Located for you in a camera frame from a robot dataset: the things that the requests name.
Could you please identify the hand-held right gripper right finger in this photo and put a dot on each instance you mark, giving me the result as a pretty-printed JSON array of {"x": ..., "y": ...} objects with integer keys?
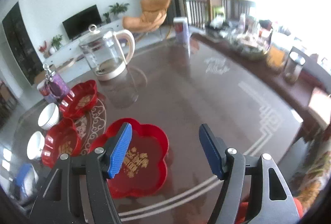
[{"x": 210, "y": 151}]

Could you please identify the green potted plant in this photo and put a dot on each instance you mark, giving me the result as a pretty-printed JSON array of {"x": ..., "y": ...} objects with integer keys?
[{"x": 117, "y": 9}]

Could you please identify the red cloth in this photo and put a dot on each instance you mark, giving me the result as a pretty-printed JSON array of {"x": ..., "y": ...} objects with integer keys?
[{"x": 244, "y": 211}]

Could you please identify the red flower-shaped plate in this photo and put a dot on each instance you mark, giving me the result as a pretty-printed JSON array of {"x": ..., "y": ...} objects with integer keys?
[
  {"x": 152, "y": 141},
  {"x": 82, "y": 99},
  {"x": 59, "y": 138}
]

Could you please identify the red flower bouquet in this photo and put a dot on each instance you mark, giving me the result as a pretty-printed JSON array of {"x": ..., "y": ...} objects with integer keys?
[{"x": 43, "y": 48}]

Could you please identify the wooden bench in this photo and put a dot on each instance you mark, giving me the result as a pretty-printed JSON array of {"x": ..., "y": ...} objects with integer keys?
[{"x": 196, "y": 9}]

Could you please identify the wooden stool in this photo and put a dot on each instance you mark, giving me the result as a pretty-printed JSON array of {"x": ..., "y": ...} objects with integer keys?
[{"x": 67, "y": 63}]

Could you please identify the black decorative wall panel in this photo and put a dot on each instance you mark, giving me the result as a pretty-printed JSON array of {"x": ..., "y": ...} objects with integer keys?
[{"x": 19, "y": 42}]

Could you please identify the glass electric kettle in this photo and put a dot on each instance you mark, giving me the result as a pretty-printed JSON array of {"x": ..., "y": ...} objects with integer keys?
[{"x": 103, "y": 58}]

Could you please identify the leafy potted plant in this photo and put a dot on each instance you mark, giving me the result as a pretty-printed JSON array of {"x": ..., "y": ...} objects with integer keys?
[{"x": 57, "y": 41}]

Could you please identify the white ribbed bowl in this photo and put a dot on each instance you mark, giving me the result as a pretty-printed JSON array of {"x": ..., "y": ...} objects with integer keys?
[{"x": 47, "y": 115}]

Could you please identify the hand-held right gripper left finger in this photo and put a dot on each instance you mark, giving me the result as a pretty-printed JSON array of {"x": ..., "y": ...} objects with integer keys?
[{"x": 120, "y": 151}]

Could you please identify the white bowl with blue print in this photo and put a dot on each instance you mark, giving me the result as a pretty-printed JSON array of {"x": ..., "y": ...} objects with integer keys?
[{"x": 35, "y": 146}]

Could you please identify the purple thermos flask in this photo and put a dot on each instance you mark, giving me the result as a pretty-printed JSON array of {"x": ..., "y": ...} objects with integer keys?
[{"x": 59, "y": 86}]

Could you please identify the glass jar with metal lid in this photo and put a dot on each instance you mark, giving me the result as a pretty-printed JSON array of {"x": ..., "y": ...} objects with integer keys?
[{"x": 293, "y": 68}]

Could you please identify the small potted plant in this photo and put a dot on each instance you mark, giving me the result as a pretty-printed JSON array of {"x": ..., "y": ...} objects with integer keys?
[{"x": 106, "y": 17}]

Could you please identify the floral cushion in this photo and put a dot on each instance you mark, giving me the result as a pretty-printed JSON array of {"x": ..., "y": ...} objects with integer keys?
[{"x": 313, "y": 177}]

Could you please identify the black television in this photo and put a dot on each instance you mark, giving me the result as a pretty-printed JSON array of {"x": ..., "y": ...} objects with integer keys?
[{"x": 81, "y": 22}]

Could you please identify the pile of snack packets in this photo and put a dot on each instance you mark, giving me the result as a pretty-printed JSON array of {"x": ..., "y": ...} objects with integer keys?
[{"x": 243, "y": 40}]

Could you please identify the white television cabinet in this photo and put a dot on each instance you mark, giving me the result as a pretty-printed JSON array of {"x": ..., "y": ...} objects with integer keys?
[{"x": 64, "y": 49}]

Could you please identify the orange filled jar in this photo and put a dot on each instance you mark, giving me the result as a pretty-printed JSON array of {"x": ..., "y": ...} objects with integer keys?
[{"x": 276, "y": 57}]

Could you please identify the orange lounge chair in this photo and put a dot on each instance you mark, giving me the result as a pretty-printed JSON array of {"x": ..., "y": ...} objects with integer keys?
[{"x": 152, "y": 6}]

